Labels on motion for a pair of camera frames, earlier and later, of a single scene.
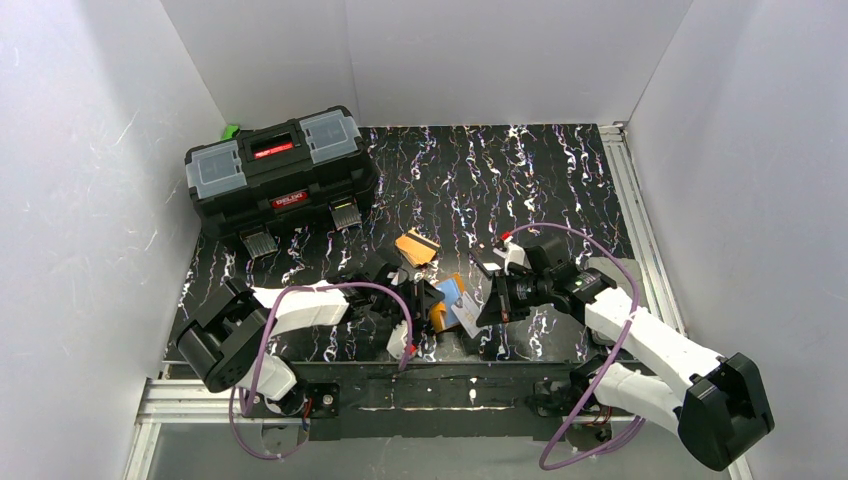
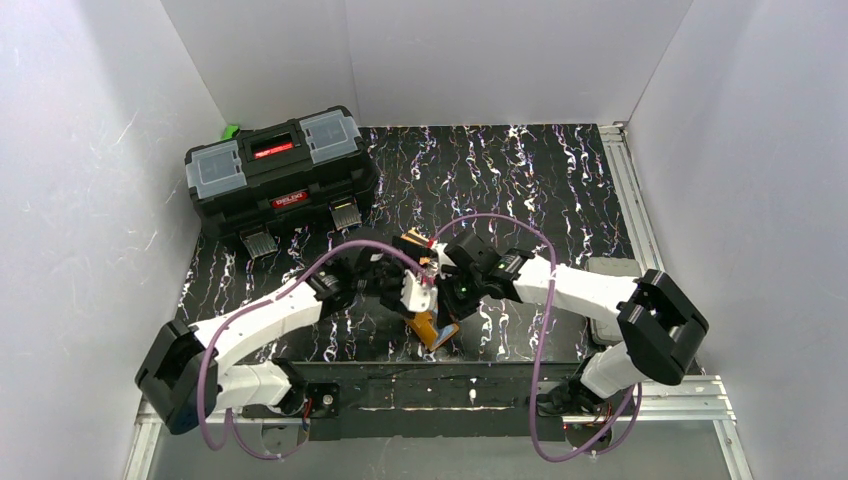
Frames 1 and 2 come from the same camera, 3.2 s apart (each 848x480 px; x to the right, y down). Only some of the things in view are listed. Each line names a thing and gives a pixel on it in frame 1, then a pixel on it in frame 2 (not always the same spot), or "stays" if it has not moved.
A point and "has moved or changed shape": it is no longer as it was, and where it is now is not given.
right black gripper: (495, 297) -> (449, 307)
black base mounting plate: (425, 401) stays
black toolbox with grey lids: (274, 176) stays
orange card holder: (442, 315) has moved or changed shape
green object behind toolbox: (230, 132) stays
